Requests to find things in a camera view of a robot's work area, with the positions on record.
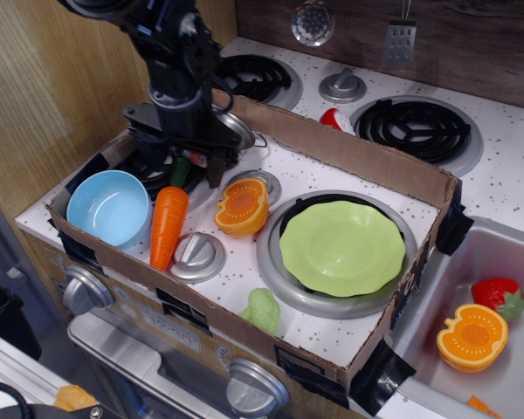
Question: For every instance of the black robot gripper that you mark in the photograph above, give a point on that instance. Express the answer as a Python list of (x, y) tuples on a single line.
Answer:
[(155, 125)]

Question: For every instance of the orange toy carrot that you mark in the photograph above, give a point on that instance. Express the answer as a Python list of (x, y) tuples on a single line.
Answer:
[(170, 209)]

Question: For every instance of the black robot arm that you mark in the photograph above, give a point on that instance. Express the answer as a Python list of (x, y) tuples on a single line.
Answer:
[(182, 59)]

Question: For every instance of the light green plastic plate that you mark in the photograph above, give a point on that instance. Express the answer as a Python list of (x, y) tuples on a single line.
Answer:
[(342, 249)]

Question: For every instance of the black coil burner front left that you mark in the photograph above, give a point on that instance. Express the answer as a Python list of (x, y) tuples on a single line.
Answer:
[(195, 184)]

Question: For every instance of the black coil burner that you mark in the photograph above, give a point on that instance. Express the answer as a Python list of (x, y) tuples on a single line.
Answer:
[(266, 80), (195, 184), (431, 130)]

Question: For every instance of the stainless steel pot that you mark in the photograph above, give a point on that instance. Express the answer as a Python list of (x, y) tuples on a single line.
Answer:
[(240, 128)]

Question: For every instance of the orange toy pumpkin half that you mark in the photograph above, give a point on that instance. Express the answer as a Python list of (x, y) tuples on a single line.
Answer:
[(244, 207)]

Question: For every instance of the light blue plastic bowl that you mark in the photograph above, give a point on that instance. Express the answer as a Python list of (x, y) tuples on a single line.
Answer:
[(113, 206)]

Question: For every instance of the silver stove knob middle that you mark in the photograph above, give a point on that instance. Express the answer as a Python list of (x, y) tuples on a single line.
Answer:
[(272, 183)]

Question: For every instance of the silver stove knob front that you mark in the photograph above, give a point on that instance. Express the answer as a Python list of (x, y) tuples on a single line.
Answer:
[(197, 258)]

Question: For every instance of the black coil burner rear left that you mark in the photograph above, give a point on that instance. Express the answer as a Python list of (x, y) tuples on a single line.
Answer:
[(266, 80)]

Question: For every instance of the brown cardboard fence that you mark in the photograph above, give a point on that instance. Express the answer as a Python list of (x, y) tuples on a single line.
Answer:
[(318, 350)]

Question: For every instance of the red white toy mushroom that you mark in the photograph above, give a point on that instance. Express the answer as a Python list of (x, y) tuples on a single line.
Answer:
[(333, 117)]

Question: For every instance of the silver oven dial left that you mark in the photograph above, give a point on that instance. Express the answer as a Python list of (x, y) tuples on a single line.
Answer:
[(84, 292)]

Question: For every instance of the silver oven dial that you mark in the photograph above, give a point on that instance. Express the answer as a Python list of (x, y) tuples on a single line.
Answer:
[(84, 292), (253, 392)]

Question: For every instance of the light green toy broccoli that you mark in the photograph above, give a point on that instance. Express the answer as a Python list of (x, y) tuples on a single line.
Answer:
[(262, 310)]

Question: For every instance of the silver hanging strainer ladle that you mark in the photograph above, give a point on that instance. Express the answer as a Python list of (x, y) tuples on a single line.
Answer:
[(313, 23)]

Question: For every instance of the black coil burner rear right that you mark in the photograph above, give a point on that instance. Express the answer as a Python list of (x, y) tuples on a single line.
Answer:
[(431, 130)]

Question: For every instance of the silver oven dial right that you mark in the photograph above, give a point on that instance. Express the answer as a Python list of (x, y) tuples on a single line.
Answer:
[(253, 392)]

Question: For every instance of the silver hanging spatula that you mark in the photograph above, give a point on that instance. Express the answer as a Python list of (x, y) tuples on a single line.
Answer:
[(399, 42)]

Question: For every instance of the orange cloth lower left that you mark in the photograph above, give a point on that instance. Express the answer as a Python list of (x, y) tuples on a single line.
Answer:
[(72, 397)]

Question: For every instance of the orange pumpkin half in sink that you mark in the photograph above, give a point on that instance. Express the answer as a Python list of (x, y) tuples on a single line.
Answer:
[(473, 338)]

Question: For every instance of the metal sink basin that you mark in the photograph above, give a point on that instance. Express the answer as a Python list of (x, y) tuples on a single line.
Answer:
[(437, 390)]

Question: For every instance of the red toy strawberry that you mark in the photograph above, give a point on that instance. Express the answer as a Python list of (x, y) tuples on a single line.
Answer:
[(503, 295)]

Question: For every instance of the small orange toy piece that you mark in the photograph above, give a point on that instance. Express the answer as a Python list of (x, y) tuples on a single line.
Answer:
[(476, 403)]

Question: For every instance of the silver oven door handle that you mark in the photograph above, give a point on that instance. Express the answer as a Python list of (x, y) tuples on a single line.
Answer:
[(135, 362)]

